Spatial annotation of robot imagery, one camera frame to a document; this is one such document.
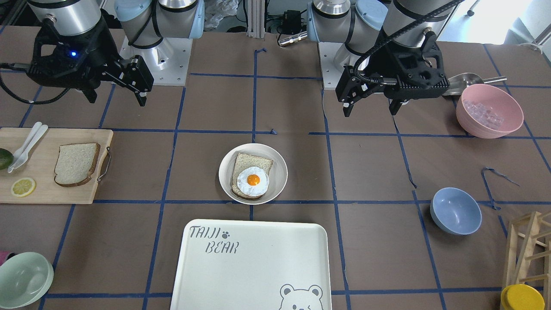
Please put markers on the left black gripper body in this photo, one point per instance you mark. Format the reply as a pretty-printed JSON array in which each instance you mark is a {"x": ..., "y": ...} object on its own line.
[{"x": 373, "y": 63}]

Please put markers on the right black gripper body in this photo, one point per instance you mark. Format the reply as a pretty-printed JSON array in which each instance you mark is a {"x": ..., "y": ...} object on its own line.
[{"x": 104, "y": 55}]

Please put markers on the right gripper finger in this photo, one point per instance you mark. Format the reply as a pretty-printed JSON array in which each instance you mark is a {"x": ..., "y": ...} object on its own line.
[
  {"x": 132, "y": 74},
  {"x": 90, "y": 94}
]

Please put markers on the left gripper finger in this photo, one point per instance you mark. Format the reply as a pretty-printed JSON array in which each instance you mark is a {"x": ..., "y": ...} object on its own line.
[
  {"x": 396, "y": 104},
  {"x": 349, "y": 90}
]

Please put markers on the bread slice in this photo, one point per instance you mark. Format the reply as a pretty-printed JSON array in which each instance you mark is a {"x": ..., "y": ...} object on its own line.
[
  {"x": 243, "y": 161},
  {"x": 75, "y": 164}
]

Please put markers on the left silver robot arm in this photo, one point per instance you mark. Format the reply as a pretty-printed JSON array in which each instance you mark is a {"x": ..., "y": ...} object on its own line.
[{"x": 367, "y": 25}]

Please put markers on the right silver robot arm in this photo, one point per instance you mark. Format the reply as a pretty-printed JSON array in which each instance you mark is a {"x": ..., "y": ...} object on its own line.
[{"x": 145, "y": 22}]

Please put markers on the cream round plate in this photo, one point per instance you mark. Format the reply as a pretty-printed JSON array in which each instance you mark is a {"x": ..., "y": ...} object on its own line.
[{"x": 278, "y": 174}]

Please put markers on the bread slice on plate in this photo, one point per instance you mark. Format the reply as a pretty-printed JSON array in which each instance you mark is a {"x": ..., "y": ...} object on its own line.
[{"x": 243, "y": 161}]

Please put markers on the metal scoop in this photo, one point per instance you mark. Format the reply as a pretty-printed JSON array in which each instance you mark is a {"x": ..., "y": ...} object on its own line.
[{"x": 458, "y": 83}]

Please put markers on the white plastic fork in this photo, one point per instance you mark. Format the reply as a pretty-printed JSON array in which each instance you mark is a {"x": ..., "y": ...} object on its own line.
[{"x": 19, "y": 151}]

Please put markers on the wooden cutting board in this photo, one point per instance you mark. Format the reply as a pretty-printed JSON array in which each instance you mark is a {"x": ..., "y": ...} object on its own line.
[{"x": 41, "y": 164}]

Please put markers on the pink bowl with ice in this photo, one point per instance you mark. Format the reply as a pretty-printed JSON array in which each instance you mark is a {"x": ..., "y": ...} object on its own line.
[{"x": 488, "y": 112}]

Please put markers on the white plastic knife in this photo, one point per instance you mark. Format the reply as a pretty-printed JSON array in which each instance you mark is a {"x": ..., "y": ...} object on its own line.
[{"x": 25, "y": 155}]

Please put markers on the green avocado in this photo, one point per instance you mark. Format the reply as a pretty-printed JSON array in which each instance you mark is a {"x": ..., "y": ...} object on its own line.
[{"x": 6, "y": 159}]

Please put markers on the lemon slice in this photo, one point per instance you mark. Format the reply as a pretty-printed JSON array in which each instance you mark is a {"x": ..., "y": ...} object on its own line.
[{"x": 23, "y": 187}]

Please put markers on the blue bowl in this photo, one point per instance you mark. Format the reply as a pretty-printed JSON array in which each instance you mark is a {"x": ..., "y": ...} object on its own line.
[{"x": 455, "y": 212}]

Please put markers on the fried egg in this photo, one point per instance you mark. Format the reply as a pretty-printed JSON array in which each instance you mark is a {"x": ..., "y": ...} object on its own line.
[{"x": 253, "y": 182}]

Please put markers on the pink cloth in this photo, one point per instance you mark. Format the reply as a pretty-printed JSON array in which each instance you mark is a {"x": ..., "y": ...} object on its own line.
[{"x": 4, "y": 256}]

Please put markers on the wooden cup rack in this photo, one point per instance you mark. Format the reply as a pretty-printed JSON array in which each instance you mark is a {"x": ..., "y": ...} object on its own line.
[{"x": 528, "y": 240}]

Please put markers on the light green bowl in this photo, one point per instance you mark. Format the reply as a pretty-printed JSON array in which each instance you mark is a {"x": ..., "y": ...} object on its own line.
[{"x": 24, "y": 279}]

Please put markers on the cream bear tray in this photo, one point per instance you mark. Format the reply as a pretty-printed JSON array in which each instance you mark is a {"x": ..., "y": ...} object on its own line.
[{"x": 252, "y": 265}]

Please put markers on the yellow mug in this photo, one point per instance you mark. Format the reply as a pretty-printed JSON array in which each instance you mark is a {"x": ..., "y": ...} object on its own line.
[{"x": 521, "y": 297}]

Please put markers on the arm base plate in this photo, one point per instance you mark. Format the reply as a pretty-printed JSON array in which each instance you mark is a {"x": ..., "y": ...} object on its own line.
[
  {"x": 168, "y": 62},
  {"x": 332, "y": 58}
]

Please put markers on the aluminium frame post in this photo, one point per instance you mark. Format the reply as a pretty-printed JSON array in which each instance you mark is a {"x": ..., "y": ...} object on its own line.
[{"x": 255, "y": 18}]

